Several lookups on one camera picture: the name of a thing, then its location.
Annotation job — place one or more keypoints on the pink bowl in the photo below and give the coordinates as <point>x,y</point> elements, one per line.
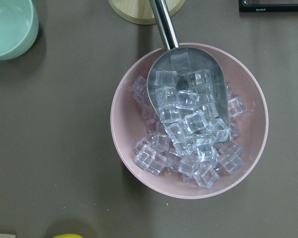
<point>127,126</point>

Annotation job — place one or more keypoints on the pile of clear ice cubes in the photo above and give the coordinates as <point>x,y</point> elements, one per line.
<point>197,158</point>

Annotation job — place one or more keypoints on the metal ice scoop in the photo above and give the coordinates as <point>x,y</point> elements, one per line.
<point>186,87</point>

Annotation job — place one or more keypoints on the wooden cup stand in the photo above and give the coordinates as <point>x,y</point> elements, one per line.
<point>135,11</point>

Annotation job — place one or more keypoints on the yellow lemon near bowl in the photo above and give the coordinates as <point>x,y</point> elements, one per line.
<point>68,235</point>

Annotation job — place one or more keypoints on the mint green bowl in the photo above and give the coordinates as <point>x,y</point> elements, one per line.
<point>19,27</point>

